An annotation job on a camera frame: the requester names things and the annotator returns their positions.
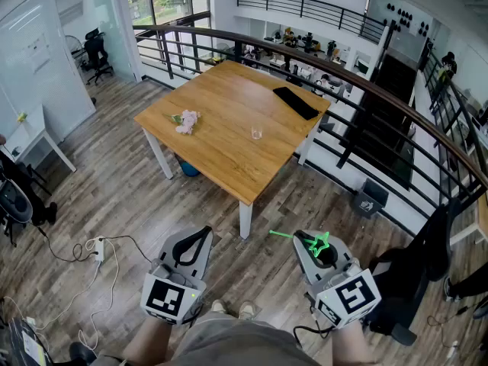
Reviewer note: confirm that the person's right beige shoe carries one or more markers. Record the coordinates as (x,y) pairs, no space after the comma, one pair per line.
(247,310)

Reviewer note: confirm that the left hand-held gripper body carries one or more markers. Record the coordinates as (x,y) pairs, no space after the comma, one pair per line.
(173,296)

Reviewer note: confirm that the person's right forearm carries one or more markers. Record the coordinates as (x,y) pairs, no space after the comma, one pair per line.
(352,345)

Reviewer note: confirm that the black flat pouch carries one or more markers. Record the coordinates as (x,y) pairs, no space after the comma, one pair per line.
(296,102)

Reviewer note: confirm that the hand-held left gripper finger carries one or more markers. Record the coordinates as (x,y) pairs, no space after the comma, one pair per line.
(206,252)
(167,244)

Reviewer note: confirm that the person's left forearm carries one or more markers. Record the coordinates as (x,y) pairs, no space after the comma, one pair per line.
(146,343)

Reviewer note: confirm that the black office chair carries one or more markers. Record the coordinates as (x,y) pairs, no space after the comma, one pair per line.
(97,57)

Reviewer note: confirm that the gray round chair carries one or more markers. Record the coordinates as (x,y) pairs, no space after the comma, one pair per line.
(13,202)

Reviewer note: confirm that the white power strip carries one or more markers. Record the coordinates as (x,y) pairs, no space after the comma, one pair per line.
(100,249)

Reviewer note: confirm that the black trash bin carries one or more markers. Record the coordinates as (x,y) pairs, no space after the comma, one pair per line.
(369,203)

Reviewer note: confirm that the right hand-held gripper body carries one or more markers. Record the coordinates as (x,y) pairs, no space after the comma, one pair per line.
(352,296)

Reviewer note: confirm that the blue bucket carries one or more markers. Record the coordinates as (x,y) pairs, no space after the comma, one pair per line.
(189,169)

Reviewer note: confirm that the clear drinking glass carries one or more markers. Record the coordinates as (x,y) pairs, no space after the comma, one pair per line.
(256,132)

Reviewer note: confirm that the green plastic flower stem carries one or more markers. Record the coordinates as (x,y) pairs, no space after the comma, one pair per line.
(319,244)

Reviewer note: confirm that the person's gray shorts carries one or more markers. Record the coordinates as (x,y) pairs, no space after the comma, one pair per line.
(244,341)

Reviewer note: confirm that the person's left beige shoe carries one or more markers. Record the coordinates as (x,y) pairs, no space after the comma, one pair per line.
(219,306)

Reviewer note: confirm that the black straight balcony railing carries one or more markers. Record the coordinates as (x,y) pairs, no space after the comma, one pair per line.
(305,8)

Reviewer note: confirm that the large black padded chair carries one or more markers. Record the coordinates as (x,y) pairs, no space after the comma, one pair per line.
(404,284)

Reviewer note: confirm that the white desk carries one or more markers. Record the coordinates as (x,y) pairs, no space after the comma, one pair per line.
(32,135)

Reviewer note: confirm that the pink flower bouquet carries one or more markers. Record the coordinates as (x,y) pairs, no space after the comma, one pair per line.
(187,122)

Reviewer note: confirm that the standing fan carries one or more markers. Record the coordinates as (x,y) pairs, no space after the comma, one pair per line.
(73,46)

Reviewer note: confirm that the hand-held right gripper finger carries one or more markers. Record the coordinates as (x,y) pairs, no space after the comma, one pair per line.
(343,248)
(303,261)

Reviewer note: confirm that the wooden table with white legs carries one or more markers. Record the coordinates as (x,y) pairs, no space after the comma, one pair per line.
(228,135)

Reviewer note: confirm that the black curved railing wooden handrail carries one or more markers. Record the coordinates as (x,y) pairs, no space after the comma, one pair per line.
(385,90)

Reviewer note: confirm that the person's beige shoe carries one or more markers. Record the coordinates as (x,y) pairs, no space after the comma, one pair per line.
(219,306)
(247,310)

